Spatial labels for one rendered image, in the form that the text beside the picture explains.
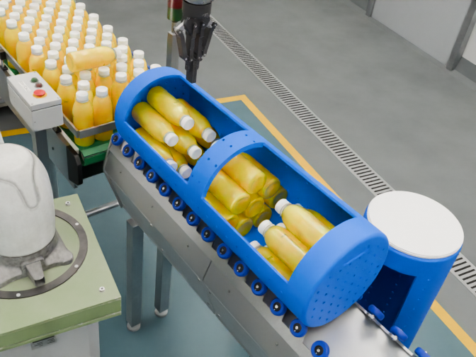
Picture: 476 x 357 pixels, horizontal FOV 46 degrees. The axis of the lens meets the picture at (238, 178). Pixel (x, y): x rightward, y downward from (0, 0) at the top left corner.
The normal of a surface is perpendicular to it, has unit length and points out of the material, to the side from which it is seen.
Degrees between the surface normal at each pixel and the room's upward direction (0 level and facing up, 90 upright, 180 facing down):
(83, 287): 1
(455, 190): 0
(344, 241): 16
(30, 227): 88
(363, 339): 0
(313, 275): 58
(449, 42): 90
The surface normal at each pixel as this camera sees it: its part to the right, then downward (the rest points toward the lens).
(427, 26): -0.88, 0.20
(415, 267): -0.16, 0.59
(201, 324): 0.12, -0.78
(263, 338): -0.69, 0.03
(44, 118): 0.61, 0.55
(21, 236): 0.39, 0.62
